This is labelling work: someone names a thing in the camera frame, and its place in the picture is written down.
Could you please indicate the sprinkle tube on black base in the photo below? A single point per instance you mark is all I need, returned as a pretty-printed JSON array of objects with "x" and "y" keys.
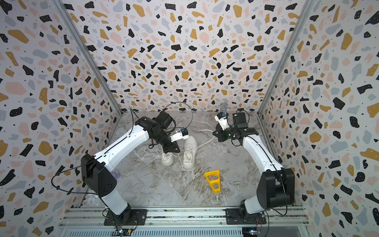
[{"x": 223, "y": 107}]

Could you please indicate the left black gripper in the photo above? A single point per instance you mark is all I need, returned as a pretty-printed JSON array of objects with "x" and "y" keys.
[{"x": 173, "y": 148}]

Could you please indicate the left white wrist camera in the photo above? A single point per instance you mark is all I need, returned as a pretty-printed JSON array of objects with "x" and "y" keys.
[{"x": 182, "y": 133}]

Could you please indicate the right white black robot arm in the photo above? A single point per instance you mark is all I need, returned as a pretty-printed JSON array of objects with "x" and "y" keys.
[{"x": 276, "y": 187}]

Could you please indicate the white knit sneaker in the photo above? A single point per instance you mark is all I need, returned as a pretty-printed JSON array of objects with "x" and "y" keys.
[
  {"x": 167, "y": 162},
  {"x": 190, "y": 151}
]

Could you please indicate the sneaker white shoelace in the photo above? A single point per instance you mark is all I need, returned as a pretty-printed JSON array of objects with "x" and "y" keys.
[
  {"x": 164, "y": 155},
  {"x": 205, "y": 154}
]

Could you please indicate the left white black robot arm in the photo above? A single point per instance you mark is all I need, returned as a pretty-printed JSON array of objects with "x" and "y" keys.
[{"x": 97, "y": 169}]

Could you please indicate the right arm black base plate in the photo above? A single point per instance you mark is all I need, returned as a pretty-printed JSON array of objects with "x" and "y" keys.
[{"x": 238, "y": 216}]

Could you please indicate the purple toy figure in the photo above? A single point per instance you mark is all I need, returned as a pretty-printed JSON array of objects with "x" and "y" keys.
[{"x": 116, "y": 175}]

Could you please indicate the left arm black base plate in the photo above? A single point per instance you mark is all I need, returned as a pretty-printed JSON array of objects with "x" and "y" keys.
[{"x": 132, "y": 217}]

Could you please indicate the left aluminium corner post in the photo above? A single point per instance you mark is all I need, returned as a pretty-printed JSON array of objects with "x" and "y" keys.
[{"x": 62, "y": 12}]

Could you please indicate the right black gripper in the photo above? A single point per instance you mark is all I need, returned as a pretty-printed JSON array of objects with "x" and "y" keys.
[{"x": 220, "y": 135}]

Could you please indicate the front aluminium rail frame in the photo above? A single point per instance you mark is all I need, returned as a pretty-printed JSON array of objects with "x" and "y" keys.
[{"x": 180, "y": 221}]

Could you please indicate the yellow plastic triangular stand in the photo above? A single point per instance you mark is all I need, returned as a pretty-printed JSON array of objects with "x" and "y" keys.
[{"x": 214, "y": 180}]

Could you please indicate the right aluminium corner post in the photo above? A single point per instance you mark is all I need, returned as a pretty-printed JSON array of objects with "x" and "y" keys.
[{"x": 291, "y": 44}]

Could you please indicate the aluminium corner post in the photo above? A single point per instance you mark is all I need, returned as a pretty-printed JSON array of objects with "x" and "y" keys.
[
  {"x": 62, "y": 12},
  {"x": 291, "y": 44}
]

